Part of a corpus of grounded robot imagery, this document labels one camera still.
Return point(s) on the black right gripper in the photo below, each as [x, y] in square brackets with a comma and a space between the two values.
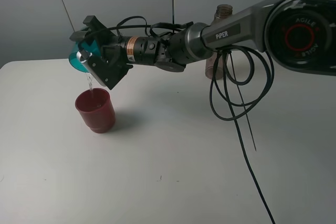
[128, 50]

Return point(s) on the teal translucent plastic cup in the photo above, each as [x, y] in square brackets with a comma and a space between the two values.
[79, 55]

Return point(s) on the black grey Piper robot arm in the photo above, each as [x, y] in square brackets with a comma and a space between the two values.
[298, 34]

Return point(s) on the red plastic cup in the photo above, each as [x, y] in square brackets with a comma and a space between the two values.
[96, 110]

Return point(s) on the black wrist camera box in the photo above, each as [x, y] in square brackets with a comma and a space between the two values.
[110, 69]

